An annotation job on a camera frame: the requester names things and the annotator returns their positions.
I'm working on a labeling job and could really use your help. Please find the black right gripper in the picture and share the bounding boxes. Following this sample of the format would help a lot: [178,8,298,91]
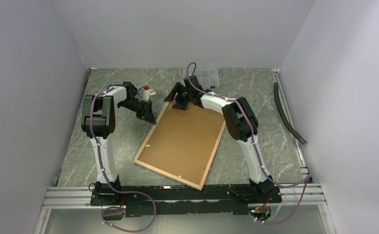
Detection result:
[164,83,192,111]

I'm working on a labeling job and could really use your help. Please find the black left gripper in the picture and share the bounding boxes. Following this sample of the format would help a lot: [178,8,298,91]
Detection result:
[118,98,157,125]

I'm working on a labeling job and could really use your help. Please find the white wooden picture frame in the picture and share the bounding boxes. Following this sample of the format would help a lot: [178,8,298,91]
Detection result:
[133,97,227,192]

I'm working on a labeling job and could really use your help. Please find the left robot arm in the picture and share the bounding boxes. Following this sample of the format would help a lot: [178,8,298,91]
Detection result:
[81,81,156,205]

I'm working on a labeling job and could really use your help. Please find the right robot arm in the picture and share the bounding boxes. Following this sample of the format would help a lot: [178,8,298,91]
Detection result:
[164,75,274,202]

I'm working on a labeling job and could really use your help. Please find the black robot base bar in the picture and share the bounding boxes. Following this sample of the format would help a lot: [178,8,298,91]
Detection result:
[90,184,282,217]

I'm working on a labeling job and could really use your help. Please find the clear plastic organizer box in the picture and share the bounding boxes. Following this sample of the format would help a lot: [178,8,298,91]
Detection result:
[194,68,220,90]

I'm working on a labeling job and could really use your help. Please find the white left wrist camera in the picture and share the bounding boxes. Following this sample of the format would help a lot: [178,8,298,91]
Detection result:
[142,85,156,101]

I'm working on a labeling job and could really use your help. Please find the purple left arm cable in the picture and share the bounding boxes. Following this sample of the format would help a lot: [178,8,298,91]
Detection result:
[89,85,158,233]

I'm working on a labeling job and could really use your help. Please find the aluminium table edge rail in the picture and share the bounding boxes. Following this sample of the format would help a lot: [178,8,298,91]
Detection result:
[271,69,309,178]

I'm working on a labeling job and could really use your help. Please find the black corrugated hose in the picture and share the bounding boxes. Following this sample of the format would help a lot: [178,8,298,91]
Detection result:
[273,82,307,145]

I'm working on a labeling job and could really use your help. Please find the aluminium front rail frame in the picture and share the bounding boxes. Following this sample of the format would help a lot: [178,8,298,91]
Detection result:
[35,183,335,234]

